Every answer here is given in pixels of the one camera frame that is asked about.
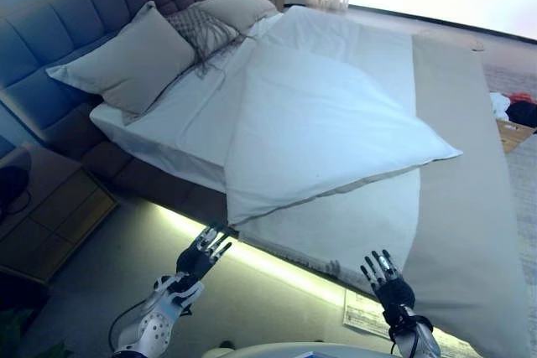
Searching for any beige throw blanket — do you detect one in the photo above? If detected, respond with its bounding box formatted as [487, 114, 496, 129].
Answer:
[402, 33, 532, 358]

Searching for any grey floor rug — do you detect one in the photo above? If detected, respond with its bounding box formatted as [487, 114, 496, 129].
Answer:
[482, 55, 537, 358]

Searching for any tufted upholstered headboard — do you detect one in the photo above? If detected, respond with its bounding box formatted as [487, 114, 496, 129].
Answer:
[0, 0, 242, 145]

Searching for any white duvet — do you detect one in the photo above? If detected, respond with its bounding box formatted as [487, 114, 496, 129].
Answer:
[224, 4, 465, 292]

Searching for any fringed macrame cushion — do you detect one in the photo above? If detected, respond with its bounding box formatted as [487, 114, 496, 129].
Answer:
[165, 8, 253, 80]

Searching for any white bed sheet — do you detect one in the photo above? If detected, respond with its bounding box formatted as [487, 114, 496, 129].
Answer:
[90, 13, 286, 204]

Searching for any pile of clothes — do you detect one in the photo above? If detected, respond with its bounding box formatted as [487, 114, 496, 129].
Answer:
[489, 91, 537, 128]

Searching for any silver robot torso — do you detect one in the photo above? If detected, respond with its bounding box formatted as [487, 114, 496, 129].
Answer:
[205, 340, 404, 358]

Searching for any printed paper sheet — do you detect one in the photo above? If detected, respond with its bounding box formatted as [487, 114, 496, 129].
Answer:
[342, 288, 389, 328]

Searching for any cardboard box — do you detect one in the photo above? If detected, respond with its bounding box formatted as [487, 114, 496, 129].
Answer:
[494, 118, 536, 154]

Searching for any large beige pillow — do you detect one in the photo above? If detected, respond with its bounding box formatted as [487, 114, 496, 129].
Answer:
[188, 0, 279, 36]
[44, 0, 198, 115]

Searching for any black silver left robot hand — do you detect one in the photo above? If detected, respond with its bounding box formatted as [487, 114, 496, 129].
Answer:
[175, 226, 234, 283]

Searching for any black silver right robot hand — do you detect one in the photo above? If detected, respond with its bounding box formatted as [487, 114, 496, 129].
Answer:
[359, 249, 416, 311]

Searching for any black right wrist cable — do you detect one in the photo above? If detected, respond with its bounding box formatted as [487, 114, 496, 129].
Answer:
[388, 319, 433, 355]

